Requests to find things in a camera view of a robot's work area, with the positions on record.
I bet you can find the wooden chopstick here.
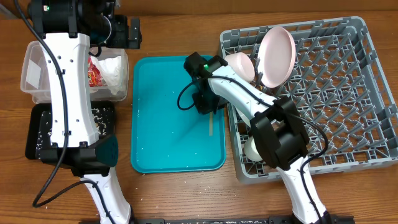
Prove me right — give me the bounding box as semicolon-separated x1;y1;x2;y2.
209;112;213;136

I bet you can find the red foil snack wrapper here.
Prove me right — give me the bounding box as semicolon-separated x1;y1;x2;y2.
88;56;106;87

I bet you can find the small pink bowl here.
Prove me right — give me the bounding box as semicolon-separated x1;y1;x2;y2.
224;52;255;83

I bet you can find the pale green plastic cup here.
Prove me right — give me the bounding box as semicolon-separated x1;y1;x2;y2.
244;136;262;162

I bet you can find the large white plate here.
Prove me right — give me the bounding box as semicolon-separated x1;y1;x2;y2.
257;27;296;88

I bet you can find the grey-blue bowl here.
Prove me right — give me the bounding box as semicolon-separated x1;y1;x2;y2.
235;108;251;128

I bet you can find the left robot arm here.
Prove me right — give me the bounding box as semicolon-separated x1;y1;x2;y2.
22;0;142;223

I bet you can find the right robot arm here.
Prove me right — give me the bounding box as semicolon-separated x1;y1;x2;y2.
183;52;330;223

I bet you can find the grey dishwasher rack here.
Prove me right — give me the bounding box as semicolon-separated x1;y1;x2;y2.
219;16;398;184

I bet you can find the clear plastic storage bin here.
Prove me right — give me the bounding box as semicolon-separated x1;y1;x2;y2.
21;41;129;104

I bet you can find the teal serving tray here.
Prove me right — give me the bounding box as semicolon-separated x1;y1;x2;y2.
131;56;226;174

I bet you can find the black rectangular tray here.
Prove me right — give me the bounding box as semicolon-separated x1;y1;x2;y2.
25;101;116;159

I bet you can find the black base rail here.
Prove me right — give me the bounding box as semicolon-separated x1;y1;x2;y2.
79;215;355;224

